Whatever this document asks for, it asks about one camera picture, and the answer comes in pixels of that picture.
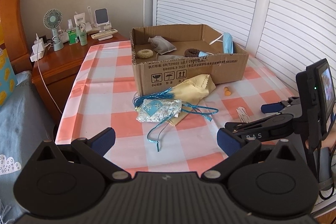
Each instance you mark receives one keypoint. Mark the person right hand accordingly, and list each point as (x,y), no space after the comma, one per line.
(329,142)

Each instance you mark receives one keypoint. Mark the wooden bed headboard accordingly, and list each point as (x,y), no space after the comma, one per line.
(14,36)

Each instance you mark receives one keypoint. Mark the wooden nightstand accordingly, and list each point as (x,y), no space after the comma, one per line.
(54,74)

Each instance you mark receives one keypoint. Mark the cardboard box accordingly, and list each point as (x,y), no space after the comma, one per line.
(153,76)

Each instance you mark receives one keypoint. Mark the white louvered wardrobe doors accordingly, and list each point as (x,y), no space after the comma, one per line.
(285,35)

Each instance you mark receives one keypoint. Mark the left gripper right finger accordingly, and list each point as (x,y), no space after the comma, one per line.
(240,152)

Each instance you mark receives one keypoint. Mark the white remote control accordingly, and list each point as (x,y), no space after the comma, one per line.
(108,34)

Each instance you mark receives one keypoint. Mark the blue surgical face mask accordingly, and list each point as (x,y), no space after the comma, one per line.
(227,42)

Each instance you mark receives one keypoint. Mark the blue bed sheet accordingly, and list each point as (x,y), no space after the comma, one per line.
(25,123)

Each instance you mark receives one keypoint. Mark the white power strip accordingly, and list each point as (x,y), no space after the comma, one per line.
(38,49)

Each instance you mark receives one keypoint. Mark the cream knitted hair scrunchie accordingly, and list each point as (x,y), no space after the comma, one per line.
(144,54)

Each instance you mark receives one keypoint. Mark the brown hair scrunchie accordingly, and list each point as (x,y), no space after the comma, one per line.
(191,52)

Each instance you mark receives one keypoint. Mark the grey sachet bag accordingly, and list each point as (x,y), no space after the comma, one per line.
(161,45)
(168,57)

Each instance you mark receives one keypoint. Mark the green tube bottle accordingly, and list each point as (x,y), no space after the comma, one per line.
(81,34)

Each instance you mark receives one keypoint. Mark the blue drawstring pouch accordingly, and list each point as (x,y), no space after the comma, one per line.
(156,108)

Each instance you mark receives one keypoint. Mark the phone stand mirror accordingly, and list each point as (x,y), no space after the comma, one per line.
(102,18)

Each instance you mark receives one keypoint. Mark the yellow cleaning cloth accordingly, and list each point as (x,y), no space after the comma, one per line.
(191,92)

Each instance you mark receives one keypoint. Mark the yellow blue paper bag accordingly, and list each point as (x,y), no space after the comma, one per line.
(8,80)

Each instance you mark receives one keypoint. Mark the green small bottle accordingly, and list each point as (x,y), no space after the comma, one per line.
(72,36)

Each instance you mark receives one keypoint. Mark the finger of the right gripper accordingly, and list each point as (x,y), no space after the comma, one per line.
(271,125)
(272,108)

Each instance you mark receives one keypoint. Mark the small orange earplug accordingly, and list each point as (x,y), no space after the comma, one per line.
(227,91)

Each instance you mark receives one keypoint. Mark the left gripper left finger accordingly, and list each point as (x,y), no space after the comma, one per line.
(91,152)

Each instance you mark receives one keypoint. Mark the pink checkered tablecloth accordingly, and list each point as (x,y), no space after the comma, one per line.
(160,135)

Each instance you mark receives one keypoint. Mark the green desk fan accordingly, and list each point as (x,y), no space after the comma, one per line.
(52,21)

